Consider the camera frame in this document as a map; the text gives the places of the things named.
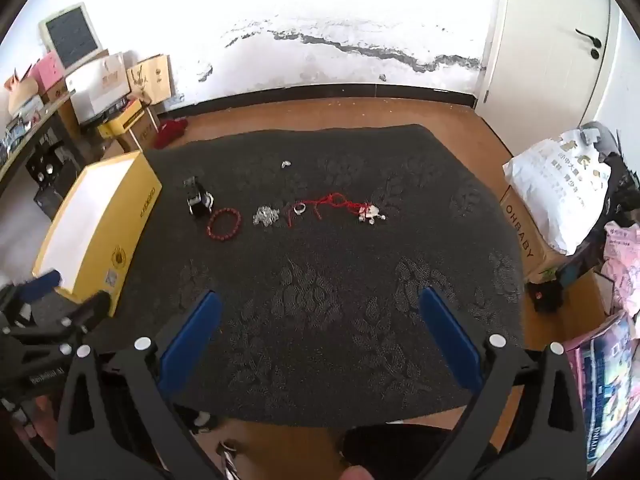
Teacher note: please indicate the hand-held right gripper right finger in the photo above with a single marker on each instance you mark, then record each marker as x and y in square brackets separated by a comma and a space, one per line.
[450, 340]

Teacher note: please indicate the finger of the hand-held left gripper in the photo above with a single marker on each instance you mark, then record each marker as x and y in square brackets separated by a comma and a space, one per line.
[91, 309]
[44, 280]

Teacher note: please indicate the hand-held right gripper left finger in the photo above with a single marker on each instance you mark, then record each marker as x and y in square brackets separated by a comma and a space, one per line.
[196, 340]

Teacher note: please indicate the yellow box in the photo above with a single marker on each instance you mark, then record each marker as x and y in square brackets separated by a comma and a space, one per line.
[105, 220]
[120, 121]

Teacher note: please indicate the black white watch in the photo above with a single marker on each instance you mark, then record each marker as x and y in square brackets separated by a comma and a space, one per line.
[197, 199]

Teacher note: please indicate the silver charm pendant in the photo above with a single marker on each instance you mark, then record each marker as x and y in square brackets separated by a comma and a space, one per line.
[369, 214]

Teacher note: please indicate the person's left hand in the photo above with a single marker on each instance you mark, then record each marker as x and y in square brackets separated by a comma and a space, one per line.
[46, 425]

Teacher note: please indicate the black object on floor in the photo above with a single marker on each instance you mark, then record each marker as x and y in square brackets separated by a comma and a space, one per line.
[547, 296]

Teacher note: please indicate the black speaker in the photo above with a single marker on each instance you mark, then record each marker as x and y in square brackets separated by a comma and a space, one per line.
[46, 172]

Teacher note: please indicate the printed cardboard box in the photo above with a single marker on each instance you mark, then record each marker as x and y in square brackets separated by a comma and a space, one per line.
[525, 242]

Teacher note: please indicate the dark floral mat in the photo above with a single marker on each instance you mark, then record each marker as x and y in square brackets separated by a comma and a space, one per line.
[325, 285]

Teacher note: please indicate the colourful printed box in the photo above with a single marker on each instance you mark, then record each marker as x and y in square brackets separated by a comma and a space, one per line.
[600, 385]

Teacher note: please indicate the flat yellow box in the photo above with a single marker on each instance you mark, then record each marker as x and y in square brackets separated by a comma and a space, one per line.
[120, 121]

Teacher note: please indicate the white printed bag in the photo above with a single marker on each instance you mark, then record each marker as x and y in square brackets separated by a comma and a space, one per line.
[555, 195]

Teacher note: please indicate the brown cardboard box red mark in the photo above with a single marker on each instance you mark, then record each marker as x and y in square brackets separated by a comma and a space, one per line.
[56, 93]

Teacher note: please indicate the pink plastic bag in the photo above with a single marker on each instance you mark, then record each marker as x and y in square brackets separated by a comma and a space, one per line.
[622, 260]

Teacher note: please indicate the beige orange box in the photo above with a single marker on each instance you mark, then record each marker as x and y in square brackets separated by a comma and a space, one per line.
[21, 91]

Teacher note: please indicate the red cloth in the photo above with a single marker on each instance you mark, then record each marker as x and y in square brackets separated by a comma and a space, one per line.
[170, 132]

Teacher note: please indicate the white box orange print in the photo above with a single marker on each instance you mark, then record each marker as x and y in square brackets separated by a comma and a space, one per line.
[100, 86]

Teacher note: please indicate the pink box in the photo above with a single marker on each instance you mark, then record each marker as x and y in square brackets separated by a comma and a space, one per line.
[50, 70]

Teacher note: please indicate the beige framed monitor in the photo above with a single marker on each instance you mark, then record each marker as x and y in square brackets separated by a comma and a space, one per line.
[70, 35]

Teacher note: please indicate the white door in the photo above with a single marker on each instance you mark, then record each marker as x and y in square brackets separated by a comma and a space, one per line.
[545, 45]

